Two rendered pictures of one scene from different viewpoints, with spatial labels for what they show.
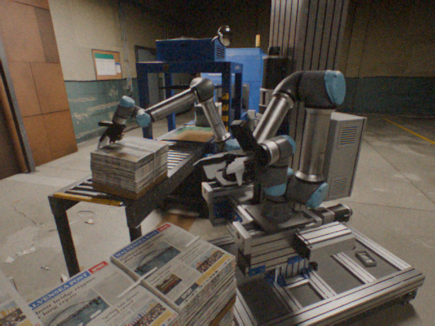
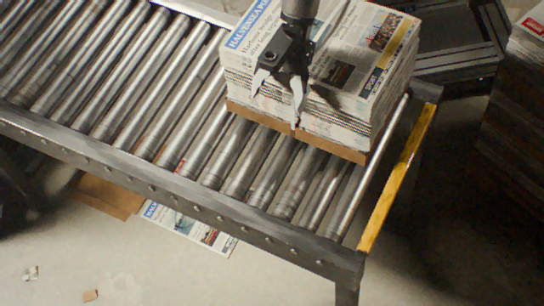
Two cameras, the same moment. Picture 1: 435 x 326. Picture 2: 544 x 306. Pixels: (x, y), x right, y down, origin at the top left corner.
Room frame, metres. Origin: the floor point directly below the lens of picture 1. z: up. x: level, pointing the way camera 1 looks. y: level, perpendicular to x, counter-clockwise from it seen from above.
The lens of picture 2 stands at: (1.24, 1.50, 2.26)
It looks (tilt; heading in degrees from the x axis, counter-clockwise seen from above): 60 degrees down; 289
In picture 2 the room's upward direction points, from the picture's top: 9 degrees counter-clockwise
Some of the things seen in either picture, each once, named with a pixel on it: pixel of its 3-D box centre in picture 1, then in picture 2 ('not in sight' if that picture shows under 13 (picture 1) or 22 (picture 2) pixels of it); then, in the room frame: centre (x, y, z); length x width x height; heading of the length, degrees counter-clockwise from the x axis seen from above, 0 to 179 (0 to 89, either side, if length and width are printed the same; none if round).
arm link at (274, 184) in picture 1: (270, 176); not in sight; (0.78, -0.18, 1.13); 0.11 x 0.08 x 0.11; 46
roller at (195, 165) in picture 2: not in sight; (228, 111); (1.66, 0.57, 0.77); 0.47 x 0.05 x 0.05; 75
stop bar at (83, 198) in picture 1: (87, 199); (399, 175); (1.21, 0.71, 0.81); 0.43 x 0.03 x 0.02; 75
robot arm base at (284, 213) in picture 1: (276, 204); not in sight; (1.05, -0.28, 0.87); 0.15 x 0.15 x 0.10
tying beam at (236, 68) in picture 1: (193, 68); not in sight; (2.82, 0.26, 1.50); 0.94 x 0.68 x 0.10; 75
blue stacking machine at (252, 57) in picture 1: (241, 93); not in sight; (5.43, -0.50, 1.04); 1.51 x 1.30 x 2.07; 165
